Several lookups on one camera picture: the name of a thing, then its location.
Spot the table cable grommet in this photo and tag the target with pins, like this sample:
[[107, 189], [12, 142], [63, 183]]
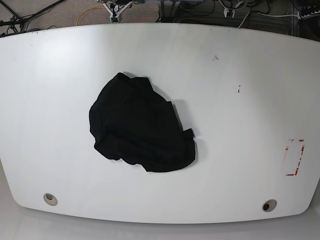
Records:
[[50, 199], [269, 205]]

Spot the left table cable grommet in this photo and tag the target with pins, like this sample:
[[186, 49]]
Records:
[[50, 199]]

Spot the right table cable grommet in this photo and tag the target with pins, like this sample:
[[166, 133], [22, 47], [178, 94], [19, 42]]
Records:
[[269, 205]]

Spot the black T-shirt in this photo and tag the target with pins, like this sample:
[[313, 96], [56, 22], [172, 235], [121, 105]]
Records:
[[132, 122]]

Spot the black tripod stand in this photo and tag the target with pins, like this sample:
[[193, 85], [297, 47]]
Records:
[[19, 24]]

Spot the red tape marking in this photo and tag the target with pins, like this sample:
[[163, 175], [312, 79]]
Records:
[[293, 156]]

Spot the white power strip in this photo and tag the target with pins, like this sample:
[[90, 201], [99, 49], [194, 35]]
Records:
[[308, 13]]

